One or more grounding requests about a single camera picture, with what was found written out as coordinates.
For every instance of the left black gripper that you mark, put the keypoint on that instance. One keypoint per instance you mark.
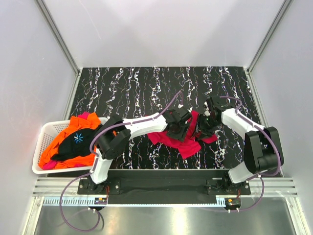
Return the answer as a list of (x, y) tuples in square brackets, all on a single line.
[(181, 136)]

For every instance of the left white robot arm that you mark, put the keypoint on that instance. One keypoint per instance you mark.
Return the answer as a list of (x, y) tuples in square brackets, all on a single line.
[(114, 136)]

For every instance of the left aluminium frame post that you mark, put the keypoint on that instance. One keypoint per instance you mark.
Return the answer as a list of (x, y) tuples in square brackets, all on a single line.
[(57, 35)]

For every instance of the magenta t shirt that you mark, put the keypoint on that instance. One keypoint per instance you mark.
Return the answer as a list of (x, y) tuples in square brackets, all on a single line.
[(191, 144)]

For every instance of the right aluminium frame post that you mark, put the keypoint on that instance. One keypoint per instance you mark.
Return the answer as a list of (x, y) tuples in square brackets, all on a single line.
[(269, 34)]

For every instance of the white plastic laundry basket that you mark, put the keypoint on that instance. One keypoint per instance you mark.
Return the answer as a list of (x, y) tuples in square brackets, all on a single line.
[(51, 135)]

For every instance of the orange t shirt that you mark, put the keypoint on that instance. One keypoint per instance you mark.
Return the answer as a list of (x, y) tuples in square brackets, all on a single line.
[(70, 148)]

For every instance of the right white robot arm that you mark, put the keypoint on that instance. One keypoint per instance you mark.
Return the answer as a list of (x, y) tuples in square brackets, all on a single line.
[(262, 149)]

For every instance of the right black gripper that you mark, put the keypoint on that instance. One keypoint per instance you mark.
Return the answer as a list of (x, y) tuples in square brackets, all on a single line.
[(203, 130)]

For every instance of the aluminium rail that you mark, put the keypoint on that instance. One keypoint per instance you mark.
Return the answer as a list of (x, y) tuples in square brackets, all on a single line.
[(61, 191)]

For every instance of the aluminium frame post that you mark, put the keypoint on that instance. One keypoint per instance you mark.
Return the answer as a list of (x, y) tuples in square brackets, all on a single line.
[(57, 35), (269, 34)]

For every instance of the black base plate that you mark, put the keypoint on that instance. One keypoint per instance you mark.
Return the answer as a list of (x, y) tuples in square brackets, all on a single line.
[(161, 187)]

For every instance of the black t shirt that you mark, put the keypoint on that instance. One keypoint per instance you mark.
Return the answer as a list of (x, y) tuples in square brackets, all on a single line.
[(75, 145)]

